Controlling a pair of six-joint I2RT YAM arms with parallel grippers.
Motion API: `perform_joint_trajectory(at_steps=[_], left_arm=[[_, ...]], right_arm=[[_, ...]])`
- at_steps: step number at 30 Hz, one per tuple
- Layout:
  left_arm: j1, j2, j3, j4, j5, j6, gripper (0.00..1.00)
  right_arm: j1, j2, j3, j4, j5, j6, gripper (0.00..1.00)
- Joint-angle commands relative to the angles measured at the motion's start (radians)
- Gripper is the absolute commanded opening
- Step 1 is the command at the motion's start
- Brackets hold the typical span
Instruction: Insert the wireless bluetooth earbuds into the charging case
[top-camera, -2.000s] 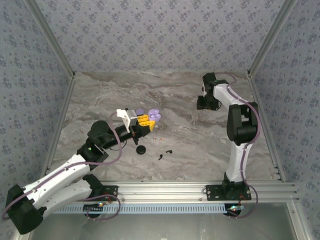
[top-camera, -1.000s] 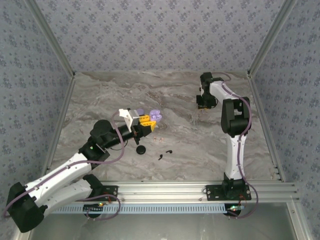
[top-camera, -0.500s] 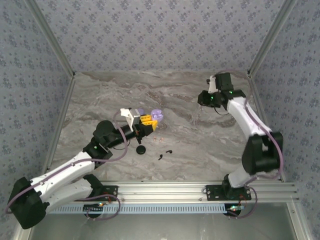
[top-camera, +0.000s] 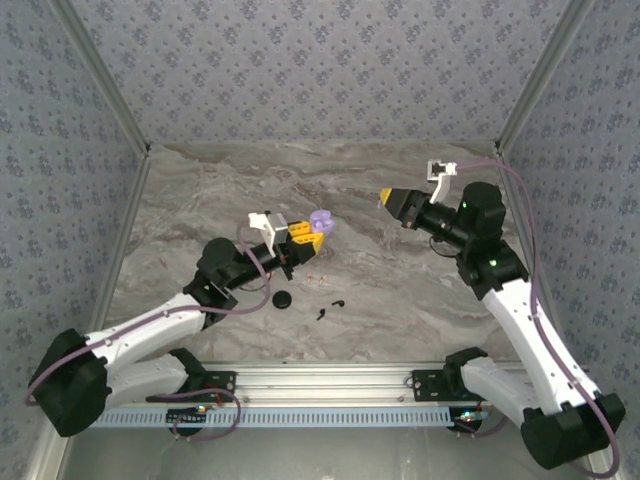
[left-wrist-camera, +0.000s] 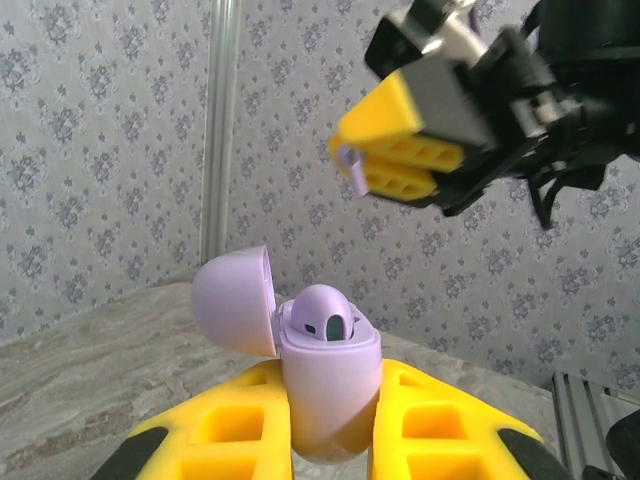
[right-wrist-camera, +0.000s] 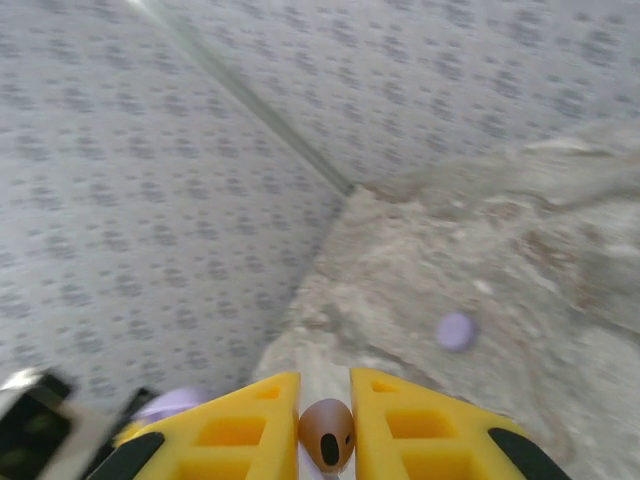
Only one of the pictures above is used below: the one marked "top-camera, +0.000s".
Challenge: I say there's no purple earbud charging case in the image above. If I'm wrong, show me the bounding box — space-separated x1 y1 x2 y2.
309 208 336 235

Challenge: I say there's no small black electronics board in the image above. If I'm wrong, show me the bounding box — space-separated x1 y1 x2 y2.
166 407 209 427
452 408 489 432

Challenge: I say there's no grey metal panel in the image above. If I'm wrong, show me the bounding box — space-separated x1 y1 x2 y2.
54 425 596 480

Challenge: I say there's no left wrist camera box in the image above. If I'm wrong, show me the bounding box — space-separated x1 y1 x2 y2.
248 210 290 261

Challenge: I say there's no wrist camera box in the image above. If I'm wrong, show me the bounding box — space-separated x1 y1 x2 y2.
425 159 459 204
248 210 290 261

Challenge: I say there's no aluminium table side rail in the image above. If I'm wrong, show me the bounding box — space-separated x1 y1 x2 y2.
494 147 559 331
77 147 154 369

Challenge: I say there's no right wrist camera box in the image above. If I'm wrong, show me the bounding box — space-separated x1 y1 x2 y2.
425 159 459 204

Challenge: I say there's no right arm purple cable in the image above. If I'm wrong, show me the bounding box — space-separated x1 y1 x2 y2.
455 160 624 479

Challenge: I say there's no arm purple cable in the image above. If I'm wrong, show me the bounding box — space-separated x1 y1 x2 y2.
23 224 274 443
455 160 624 479

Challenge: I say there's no aluminium mounting rail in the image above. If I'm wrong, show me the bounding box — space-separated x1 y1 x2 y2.
99 363 526 409

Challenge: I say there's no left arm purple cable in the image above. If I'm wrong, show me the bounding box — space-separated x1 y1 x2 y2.
23 224 274 443

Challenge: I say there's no aluminium frame post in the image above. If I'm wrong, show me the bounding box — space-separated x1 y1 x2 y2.
493 0 599 156
49 0 152 156

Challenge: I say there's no pale blue slotted cable duct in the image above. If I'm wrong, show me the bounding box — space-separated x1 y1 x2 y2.
92 405 454 430

